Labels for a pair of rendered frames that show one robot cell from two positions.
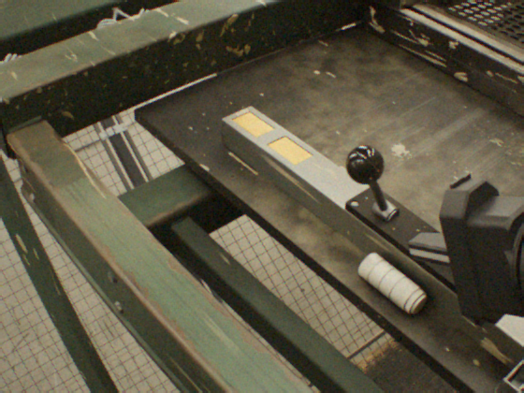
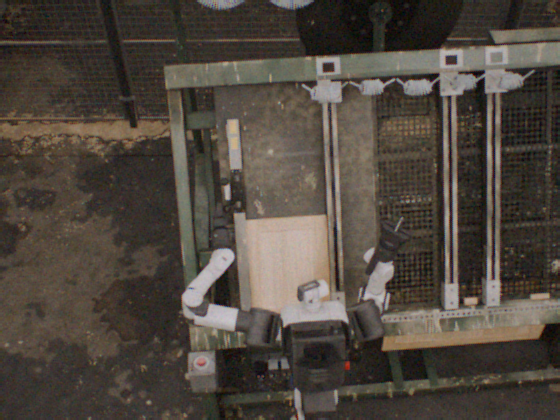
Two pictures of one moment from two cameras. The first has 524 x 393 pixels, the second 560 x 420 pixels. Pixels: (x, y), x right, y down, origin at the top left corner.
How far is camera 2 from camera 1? 2.74 m
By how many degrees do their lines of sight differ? 56
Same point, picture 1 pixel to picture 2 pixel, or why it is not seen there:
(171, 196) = (207, 123)
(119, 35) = (214, 73)
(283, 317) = (209, 172)
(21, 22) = not seen: outside the picture
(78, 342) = not seen: hidden behind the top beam
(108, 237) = (176, 147)
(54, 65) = (188, 79)
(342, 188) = (235, 163)
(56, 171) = (174, 116)
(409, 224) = (238, 184)
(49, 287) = (182, 57)
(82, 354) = not seen: hidden behind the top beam
